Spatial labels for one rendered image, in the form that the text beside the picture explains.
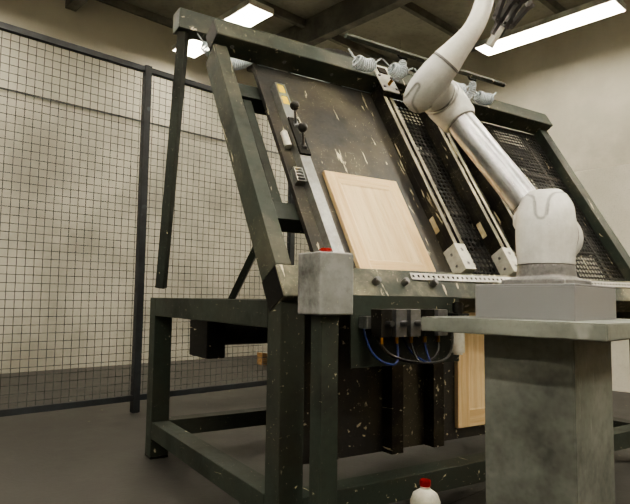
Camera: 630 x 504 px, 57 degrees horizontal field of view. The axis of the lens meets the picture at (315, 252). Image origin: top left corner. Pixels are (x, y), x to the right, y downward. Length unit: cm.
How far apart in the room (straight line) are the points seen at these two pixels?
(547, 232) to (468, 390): 116
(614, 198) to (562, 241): 431
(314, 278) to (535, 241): 61
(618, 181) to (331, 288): 462
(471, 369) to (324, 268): 122
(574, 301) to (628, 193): 442
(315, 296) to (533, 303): 58
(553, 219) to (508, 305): 26
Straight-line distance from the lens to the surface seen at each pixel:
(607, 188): 602
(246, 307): 201
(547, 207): 170
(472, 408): 270
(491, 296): 166
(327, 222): 208
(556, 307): 158
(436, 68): 195
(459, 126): 204
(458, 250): 238
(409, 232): 235
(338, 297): 164
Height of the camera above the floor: 80
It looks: 5 degrees up
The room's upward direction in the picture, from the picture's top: 1 degrees clockwise
